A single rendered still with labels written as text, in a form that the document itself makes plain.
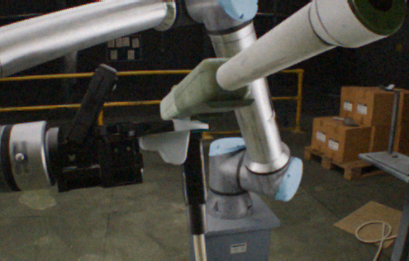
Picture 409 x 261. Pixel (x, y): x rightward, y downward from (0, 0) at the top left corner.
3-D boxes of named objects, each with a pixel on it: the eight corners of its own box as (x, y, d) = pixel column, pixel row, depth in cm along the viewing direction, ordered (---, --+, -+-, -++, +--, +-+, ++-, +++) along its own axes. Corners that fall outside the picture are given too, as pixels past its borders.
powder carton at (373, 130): (372, 148, 363) (375, 119, 354) (391, 154, 336) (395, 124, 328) (351, 151, 349) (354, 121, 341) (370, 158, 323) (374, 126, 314)
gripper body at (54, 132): (143, 177, 47) (63, 187, 43) (136, 121, 47) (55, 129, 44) (149, 182, 40) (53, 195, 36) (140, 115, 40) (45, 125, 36)
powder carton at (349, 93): (363, 114, 380) (365, 86, 372) (378, 119, 353) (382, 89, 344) (339, 116, 371) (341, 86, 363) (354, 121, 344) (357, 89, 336)
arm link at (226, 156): (224, 173, 129) (225, 132, 125) (260, 184, 119) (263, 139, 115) (200, 185, 118) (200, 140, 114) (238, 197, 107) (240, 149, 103)
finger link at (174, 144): (211, 158, 44) (145, 168, 43) (206, 117, 45) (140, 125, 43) (215, 160, 41) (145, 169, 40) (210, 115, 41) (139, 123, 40)
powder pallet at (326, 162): (371, 147, 414) (373, 137, 411) (419, 164, 341) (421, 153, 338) (303, 157, 376) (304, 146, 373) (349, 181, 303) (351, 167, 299)
